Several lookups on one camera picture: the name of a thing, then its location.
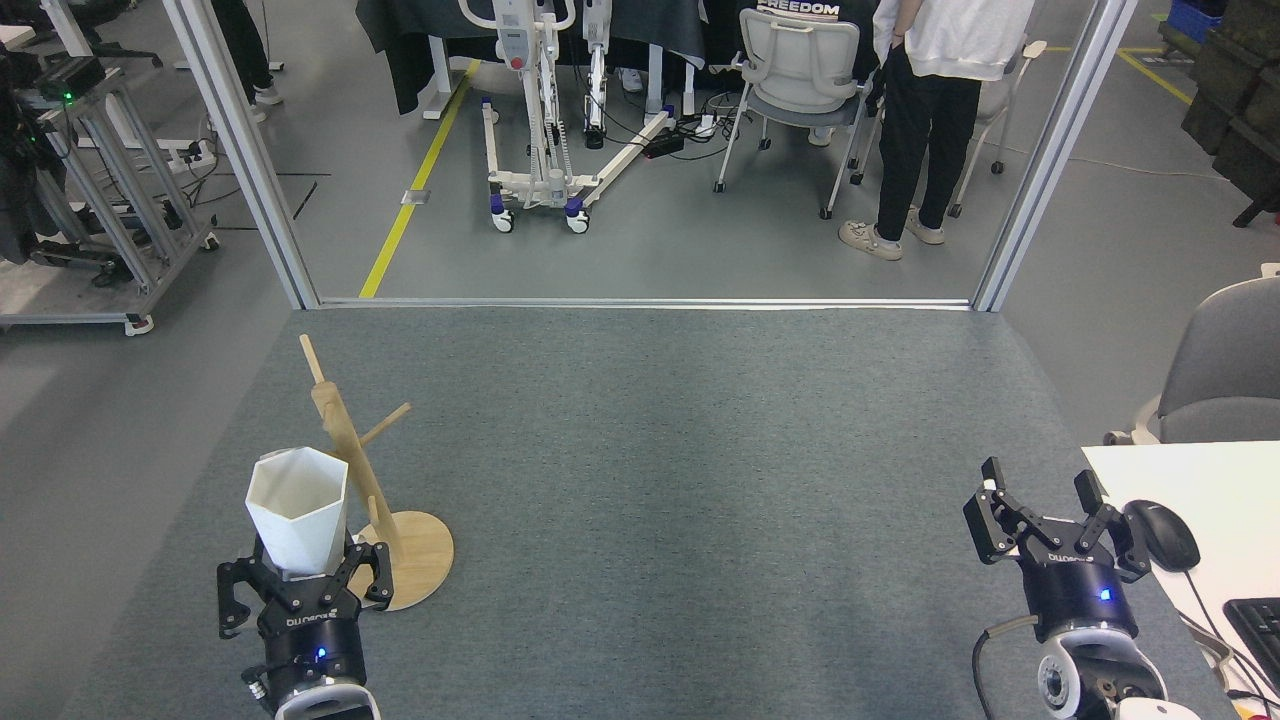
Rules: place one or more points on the blue storage bin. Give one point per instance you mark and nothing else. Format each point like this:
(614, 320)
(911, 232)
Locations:
(1195, 20)

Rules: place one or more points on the black keyboard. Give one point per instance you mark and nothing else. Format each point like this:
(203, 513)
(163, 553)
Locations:
(1258, 635)

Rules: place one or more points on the dark stacked crates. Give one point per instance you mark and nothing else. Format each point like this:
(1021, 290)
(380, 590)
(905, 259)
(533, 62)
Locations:
(1240, 100)

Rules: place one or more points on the black cloth covered table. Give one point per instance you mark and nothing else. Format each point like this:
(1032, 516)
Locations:
(660, 25)

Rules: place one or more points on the white lift column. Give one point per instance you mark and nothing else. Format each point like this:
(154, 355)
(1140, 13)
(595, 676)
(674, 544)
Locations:
(597, 60)

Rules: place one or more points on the wooden cup rack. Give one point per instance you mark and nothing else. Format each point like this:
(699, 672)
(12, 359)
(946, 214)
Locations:
(425, 560)

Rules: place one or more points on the black computer mouse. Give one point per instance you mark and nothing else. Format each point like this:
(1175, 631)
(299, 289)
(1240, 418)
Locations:
(1172, 535)

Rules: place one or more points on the white desk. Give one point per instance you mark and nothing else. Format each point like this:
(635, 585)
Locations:
(1230, 500)

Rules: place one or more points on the silver frame post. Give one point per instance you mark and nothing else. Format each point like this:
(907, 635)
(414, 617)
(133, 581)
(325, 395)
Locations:
(1055, 150)
(240, 150)

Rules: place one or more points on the person's legs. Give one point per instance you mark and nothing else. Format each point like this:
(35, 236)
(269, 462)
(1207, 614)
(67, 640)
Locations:
(245, 50)

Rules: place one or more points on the grey wheeled chair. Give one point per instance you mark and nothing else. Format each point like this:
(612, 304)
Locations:
(1000, 100)

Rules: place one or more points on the white wheeled stand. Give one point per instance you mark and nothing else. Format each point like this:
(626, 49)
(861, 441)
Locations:
(535, 100)

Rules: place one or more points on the white mesh office chair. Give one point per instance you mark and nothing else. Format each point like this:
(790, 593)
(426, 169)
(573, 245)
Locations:
(800, 70)

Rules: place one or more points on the metal equipment cart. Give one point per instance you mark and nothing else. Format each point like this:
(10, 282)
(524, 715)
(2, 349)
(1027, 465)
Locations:
(120, 200)

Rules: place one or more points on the white power strip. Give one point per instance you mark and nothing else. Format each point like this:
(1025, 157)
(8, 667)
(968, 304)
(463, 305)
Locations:
(706, 125)

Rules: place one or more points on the silver frame rail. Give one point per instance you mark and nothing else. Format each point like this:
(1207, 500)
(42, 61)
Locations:
(640, 303)

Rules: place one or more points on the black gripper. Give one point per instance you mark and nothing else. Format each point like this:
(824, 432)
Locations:
(310, 645)
(1075, 595)

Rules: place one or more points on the grey upholstered chair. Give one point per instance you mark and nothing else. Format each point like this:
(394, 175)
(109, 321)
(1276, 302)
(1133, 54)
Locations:
(1230, 370)

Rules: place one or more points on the black power strip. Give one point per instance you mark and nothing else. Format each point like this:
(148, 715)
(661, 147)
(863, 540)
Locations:
(665, 145)

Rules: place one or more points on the person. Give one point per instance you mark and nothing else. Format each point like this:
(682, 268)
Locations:
(930, 120)

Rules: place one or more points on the white faceted cup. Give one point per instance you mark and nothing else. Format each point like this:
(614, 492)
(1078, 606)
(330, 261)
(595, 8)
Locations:
(297, 510)

